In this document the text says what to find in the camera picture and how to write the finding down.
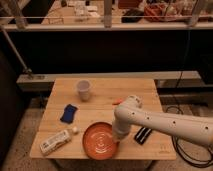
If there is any wooden table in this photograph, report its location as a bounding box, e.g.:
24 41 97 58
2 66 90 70
30 78 176 160

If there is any orange carrot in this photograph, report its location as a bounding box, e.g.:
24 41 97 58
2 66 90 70
112 99 123 105

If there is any metal diagonal pole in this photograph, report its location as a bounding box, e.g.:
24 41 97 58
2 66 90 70
0 25 33 79

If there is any orange ceramic bowl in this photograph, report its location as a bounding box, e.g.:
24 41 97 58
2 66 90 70
82 122 119 160

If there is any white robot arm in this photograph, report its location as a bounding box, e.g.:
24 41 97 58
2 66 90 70
112 95 213 148

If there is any white plastic bottle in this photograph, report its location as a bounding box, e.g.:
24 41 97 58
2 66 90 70
40 126 79 156

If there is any metal base rail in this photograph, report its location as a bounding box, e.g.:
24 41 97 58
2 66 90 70
16 71 203 92

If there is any black floor cable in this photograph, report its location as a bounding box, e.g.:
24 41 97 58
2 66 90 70
164 105 213 169

